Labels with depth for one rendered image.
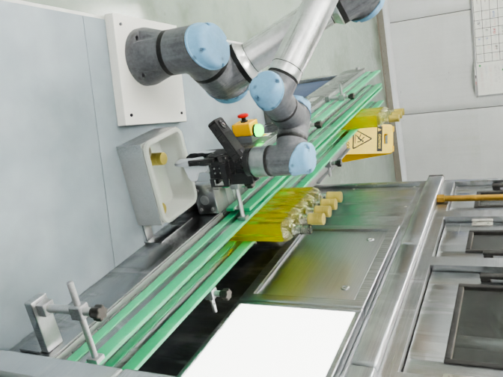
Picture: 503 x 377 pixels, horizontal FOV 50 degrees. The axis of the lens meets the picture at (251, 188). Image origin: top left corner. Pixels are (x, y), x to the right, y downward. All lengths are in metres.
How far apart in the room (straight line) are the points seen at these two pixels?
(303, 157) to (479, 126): 6.33
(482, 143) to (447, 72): 1.02
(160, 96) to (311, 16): 0.51
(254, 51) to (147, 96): 0.31
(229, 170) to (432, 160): 6.45
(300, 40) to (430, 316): 0.71
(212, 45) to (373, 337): 0.78
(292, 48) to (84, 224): 0.63
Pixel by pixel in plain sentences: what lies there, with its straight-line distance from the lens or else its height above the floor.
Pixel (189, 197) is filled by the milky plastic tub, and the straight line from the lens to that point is 1.55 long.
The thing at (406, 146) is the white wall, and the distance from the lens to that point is 7.69.
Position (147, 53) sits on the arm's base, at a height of 0.84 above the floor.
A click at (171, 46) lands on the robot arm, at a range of 1.40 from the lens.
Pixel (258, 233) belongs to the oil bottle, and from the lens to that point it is 1.55.
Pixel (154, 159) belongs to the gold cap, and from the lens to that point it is 1.47.
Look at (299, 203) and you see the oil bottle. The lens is 1.62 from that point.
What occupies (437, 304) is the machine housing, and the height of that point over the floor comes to 1.47.
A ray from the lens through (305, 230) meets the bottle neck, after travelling 1.50.
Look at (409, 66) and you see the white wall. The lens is 7.43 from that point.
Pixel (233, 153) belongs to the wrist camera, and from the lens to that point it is 1.34.
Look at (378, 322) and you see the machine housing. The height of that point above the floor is 1.36.
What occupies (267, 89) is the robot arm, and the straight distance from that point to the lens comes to 1.18.
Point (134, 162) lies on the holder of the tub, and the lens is 1.41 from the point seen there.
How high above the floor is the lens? 1.69
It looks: 27 degrees down
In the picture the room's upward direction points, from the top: 88 degrees clockwise
